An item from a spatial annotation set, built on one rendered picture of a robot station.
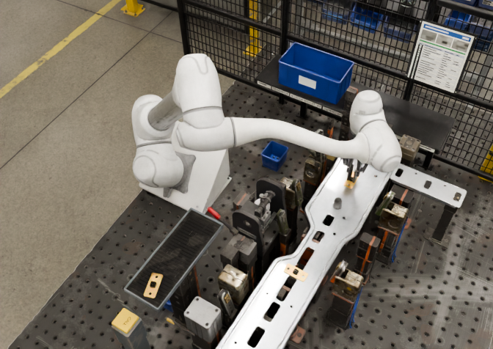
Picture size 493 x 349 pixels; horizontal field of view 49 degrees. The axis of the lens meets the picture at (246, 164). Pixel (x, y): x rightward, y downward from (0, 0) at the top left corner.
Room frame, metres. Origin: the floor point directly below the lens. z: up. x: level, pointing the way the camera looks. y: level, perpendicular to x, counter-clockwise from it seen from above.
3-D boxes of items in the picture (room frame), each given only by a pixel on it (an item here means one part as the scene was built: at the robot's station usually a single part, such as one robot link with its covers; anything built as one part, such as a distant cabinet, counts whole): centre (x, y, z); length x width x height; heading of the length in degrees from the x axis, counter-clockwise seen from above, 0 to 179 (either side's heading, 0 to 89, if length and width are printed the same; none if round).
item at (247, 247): (1.01, 0.02, 0.89); 0.13 x 0.11 x 0.38; 57
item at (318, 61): (1.89, -0.33, 1.10); 0.30 x 0.17 x 0.13; 58
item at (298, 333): (0.86, -0.12, 0.84); 0.17 x 0.06 x 0.29; 57
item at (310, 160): (1.41, -0.28, 0.88); 0.07 x 0.06 x 0.35; 57
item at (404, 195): (1.28, -0.61, 0.84); 0.11 x 0.10 x 0.28; 57
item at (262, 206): (1.12, -0.05, 0.94); 0.18 x 0.13 x 0.49; 147
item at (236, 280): (0.88, 0.06, 0.89); 0.13 x 0.11 x 0.38; 57
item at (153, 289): (0.81, 0.31, 1.17); 0.08 x 0.04 x 0.01; 165
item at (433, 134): (1.79, -0.48, 1.02); 0.90 x 0.22 x 0.03; 57
